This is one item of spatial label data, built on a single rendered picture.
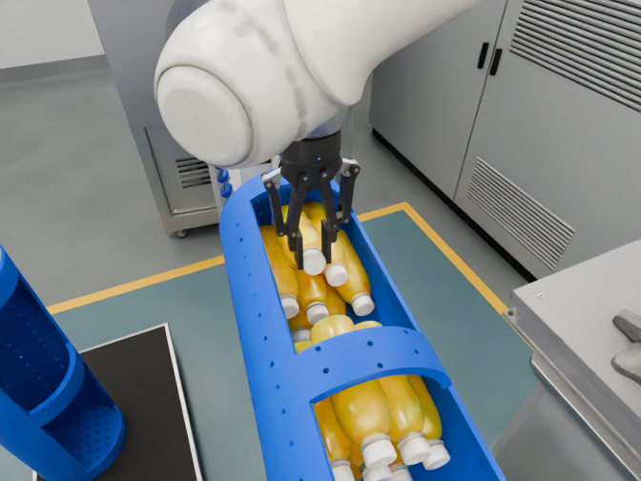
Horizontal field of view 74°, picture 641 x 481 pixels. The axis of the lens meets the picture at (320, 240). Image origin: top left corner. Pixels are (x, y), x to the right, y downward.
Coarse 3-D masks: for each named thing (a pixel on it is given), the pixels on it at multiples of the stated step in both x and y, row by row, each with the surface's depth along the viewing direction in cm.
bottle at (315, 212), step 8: (312, 200) 90; (304, 208) 88; (312, 208) 88; (320, 208) 88; (312, 216) 86; (320, 216) 86; (320, 224) 84; (320, 232) 82; (336, 248) 80; (336, 256) 79; (344, 256) 81; (328, 264) 79; (336, 264) 78; (320, 272) 80
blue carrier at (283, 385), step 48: (240, 192) 82; (288, 192) 87; (336, 192) 84; (240, 240) 75; (240, 288) 70; (384, 288) 79; (240, 336) 69; (288, 336) 57; (336, 336) 55; (384, 336) 55; (288, 384) 54; (336, 384) 51; (432, 384) 67; (288, 432) 51; (288, 480) 48; (432, 480) 64; (480, 480) 58
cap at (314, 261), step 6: (306, 252) 67; (312, 252) 66; (318, 252) 67; (306, 258) 66; (312, 258) 66; (318, 258) 67; (324, 258) 67; (306, 264) 66; (312, 264) 67; (318, 264) 67; (324, 264) 67; (306, 270) 67; (312, 270) 67; (318, 270) 67
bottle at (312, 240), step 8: (304, 216) 78; (272, 224) 82; (304, 224) 73; (312, 224) 76; (304, 232) 70; (312, 232) 71; (280, 240) 75; (304, 240) 69; (312, 240) 69; (320, 240) 71; (288, 248) 70; (304, 248) 68; (312, 248) 68; (320, 248) 70; (288, 256) 71; (296, 264) 70
